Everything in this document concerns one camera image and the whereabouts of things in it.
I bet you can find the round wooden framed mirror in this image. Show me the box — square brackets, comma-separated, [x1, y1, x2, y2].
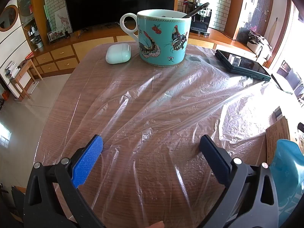
[0, 5, 19, 32]

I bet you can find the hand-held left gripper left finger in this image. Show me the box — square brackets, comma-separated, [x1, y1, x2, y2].
[23, 134, 106, 228]

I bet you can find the black flat television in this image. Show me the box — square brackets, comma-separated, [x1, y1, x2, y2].
[62, 0, 177, 32]

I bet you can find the stack of magazines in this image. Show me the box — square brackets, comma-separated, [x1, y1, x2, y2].
[4, 60, 21, 80]

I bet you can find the teal butterfly mug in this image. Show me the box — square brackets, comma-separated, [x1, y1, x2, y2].
[120, 9, 192, 68]

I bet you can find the white earbuds case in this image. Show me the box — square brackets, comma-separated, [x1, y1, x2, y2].
[105, 43, 131, 64]

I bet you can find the wooden television cabinet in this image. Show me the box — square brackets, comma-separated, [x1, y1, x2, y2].
[28, 27, 216, 76]

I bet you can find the brown cardboard box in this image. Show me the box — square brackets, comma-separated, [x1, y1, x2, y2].
[265, 116, 291, 167]

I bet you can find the grey bag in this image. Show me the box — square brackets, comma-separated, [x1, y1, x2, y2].
[247, 30, 272, 61]

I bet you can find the clear plastic table cover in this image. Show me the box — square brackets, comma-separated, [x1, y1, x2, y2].
[36, 44, 304, 228]

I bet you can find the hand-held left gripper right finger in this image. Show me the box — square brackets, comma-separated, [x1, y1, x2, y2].
[199, 134, 279, 228]

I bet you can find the black coffee machine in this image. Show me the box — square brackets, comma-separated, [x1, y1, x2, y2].
[190, 0, 212, 35]

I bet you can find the blue plastic packet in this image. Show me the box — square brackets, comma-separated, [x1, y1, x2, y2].
[268, 139, 304, 228]

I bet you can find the giraffe picture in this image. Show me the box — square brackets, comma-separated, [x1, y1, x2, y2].
[54, 12, 73, 34]

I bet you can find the small wooden side table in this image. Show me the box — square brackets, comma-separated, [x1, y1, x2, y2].
[9, 59, 43, 100]

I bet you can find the dark green folding phone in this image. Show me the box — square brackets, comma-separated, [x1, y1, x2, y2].
[215, 49, 272, 82]

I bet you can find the floral picture frame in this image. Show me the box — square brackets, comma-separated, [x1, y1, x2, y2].
[47, 28, 67, 43]

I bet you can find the metal spoon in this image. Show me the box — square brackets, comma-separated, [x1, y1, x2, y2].
[182, 2, 210, 19]

